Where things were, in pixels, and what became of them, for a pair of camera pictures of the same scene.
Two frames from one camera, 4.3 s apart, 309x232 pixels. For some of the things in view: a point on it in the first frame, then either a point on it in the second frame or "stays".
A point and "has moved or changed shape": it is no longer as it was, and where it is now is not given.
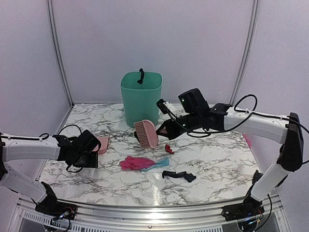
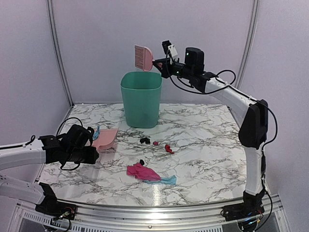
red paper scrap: [168, 149] stays
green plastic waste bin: [141, 101] stays
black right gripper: [172, 133] -> [163, 69]
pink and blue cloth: [163, 162] -> [171, 180]
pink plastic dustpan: [102, 147] has moved or changed shape
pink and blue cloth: [136, 163] -> [142, 172]
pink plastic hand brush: [146, 131] -> [143, 57]
